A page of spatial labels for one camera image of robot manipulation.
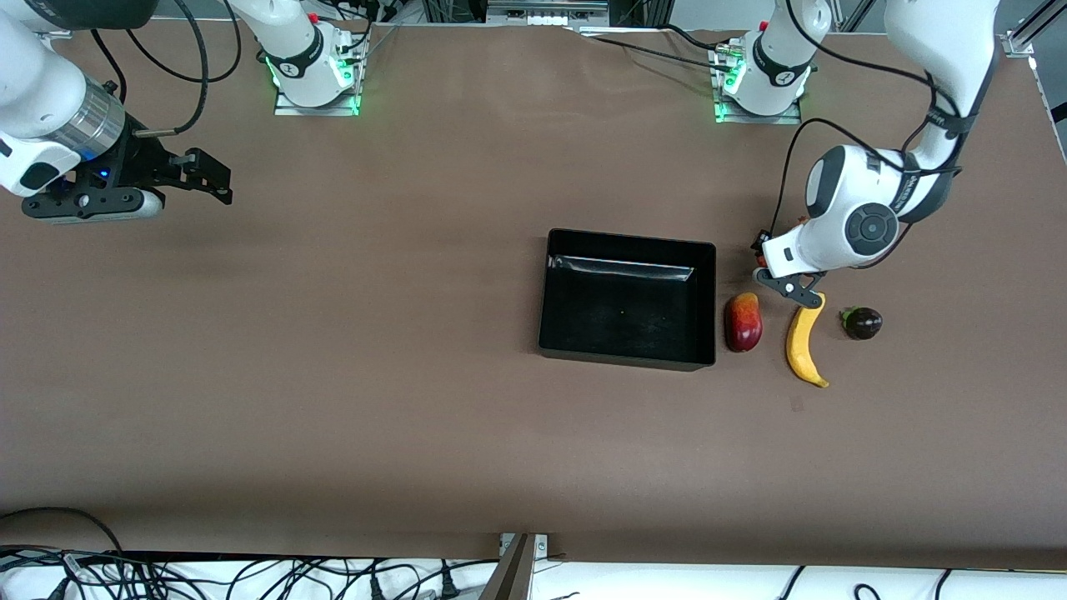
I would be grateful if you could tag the silver aluminium profile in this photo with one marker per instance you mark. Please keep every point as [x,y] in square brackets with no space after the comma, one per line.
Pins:
[856,15]
[1034,29]

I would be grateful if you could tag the silver metal bracket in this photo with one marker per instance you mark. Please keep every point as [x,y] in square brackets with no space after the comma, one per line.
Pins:
[542,544]

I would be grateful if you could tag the black plastic box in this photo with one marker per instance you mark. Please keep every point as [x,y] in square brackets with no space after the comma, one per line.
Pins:
[625,308]

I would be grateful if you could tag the dark purple eggplant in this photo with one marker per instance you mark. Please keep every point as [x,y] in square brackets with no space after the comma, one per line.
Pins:
[864,323]

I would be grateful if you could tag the yellow banana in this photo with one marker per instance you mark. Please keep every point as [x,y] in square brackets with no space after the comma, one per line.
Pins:
[802,346]

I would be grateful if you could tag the grey metal post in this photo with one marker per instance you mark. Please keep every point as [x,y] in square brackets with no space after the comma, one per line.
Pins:
[508,579]

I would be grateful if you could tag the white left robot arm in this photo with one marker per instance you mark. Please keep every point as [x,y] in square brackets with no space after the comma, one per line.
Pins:
[850,192]

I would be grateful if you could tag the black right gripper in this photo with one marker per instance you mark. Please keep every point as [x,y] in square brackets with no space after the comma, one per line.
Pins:
[138,164]

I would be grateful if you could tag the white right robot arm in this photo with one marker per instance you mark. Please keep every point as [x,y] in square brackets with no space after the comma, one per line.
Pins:
[33,83]

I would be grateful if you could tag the red yellow mango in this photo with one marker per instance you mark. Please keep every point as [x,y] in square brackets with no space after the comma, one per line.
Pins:
[743,323]

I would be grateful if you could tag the brown table cover sheet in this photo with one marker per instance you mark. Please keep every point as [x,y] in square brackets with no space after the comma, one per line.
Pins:
[533,458]

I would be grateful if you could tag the grey metal box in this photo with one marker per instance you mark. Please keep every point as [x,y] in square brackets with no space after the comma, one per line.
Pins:
[546,10]

